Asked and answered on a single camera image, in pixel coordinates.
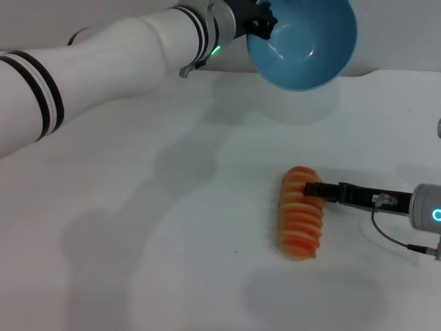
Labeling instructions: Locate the grey cable on right gripper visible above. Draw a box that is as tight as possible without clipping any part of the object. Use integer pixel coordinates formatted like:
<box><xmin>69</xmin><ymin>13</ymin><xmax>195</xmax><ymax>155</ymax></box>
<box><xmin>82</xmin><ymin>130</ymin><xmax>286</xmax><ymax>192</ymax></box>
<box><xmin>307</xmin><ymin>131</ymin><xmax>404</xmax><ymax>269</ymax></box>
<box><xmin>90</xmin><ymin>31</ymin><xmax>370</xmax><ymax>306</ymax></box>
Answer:
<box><xmin>371</xmin><ymin>194</ymin><xmax>441</xmax><ymax>258</ymax></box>

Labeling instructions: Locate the orange ridged bread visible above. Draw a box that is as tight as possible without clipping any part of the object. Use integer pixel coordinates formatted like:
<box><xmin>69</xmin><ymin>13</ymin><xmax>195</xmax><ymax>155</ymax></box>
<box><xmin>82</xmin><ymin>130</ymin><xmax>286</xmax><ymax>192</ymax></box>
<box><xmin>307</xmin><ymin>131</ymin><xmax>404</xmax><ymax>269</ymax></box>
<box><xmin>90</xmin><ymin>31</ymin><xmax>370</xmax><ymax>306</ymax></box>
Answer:
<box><xmin>278</xmin><ymin>166</ymin><xmax>325</xmax><ymax>262</ymax></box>

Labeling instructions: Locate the black cable with metal plug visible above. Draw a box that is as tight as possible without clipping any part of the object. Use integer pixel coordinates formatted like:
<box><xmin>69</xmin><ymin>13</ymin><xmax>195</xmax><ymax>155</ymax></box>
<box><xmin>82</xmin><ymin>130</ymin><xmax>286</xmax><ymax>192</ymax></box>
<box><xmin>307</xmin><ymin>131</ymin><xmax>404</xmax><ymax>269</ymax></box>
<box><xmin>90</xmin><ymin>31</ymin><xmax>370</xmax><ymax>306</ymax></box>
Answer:
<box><xmin>178</xmin><ymin>57</ymin><xmax>209</xmax><ymax>79</ymax></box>

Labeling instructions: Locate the blue bowl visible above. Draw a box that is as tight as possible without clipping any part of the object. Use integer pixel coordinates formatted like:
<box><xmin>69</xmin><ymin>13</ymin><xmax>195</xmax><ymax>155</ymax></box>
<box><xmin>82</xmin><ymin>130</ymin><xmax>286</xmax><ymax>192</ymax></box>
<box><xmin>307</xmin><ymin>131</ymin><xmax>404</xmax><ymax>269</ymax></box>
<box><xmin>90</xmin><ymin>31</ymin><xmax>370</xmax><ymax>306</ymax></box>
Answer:
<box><xmin>246</xmin><ymin>0</ymin><xmax>360</xmax><ymax>92</ymax></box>

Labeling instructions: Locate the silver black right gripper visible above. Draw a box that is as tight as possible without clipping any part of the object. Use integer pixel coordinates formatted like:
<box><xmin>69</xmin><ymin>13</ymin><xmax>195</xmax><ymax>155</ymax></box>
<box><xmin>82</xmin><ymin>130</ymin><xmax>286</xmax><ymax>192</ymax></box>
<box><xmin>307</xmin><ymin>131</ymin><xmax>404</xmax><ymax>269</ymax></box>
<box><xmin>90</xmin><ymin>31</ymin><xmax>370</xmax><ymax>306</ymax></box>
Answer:
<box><xmin>304</xmin><ymin>181</ymin><xmax>441</xmax><ymax>231</ymax></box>

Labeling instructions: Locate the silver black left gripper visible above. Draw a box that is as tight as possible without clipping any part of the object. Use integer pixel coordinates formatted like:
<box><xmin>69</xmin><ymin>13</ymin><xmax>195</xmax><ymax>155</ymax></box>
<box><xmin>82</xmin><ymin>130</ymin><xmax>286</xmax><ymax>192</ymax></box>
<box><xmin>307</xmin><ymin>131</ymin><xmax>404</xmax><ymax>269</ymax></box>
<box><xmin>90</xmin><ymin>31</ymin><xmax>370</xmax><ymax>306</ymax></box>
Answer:
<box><xmin>215</xmin><ymin>0</ymin><xmax>278</xmax><ymax>44</ymax></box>

